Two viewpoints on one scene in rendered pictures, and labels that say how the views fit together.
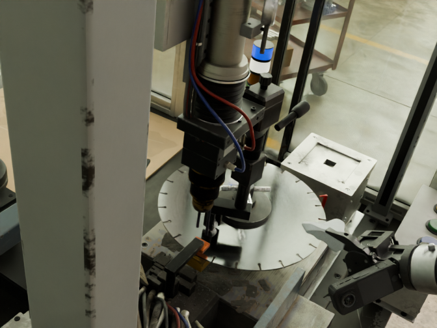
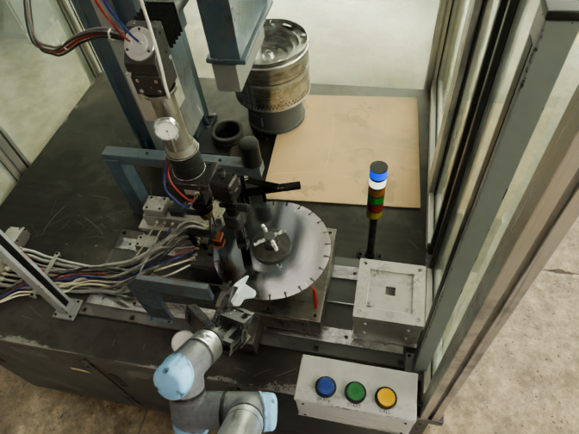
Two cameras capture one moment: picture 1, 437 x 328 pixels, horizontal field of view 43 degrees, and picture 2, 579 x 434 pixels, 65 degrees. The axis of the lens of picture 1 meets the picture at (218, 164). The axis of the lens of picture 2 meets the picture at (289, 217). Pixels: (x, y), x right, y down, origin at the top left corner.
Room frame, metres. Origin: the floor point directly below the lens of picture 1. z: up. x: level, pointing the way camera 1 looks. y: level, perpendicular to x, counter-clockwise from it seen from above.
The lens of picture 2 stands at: (0.78, -0.78, 1.99)
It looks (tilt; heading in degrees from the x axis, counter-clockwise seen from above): 52 degrees down; 81
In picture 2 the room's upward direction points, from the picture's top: 8 degrees counter-clockwise
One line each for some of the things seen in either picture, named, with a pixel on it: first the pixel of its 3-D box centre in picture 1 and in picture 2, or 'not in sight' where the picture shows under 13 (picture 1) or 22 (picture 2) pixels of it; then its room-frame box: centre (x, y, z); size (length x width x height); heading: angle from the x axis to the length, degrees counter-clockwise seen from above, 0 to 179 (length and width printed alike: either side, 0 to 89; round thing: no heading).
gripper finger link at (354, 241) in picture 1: (346, 246); (228, 303); (0.68, -0.23, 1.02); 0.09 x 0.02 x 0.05; 52
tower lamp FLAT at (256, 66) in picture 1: (260, 63); (377, 179); (1.13, -0.06, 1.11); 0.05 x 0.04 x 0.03; 63
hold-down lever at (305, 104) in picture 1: (283, 111); (236, 201); (0.77, -0.09, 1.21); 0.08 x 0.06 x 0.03; 153
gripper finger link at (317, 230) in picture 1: (331, 228); (245, 291); (0.73, -0.21, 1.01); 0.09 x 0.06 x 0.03; 52
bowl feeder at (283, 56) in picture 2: not in sight; (271, 82); (1.01, 0.71, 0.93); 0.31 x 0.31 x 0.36
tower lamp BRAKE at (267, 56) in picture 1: (262, 50); (378, 170); (1.13, -0.06, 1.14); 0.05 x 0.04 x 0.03; 63
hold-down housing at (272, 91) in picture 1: (255, 131); (229, 200); (0.75, -0.05, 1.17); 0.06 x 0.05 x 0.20; 144
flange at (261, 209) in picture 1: (243, 201); (270, 244); (0.83, -0.06, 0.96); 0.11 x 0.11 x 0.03
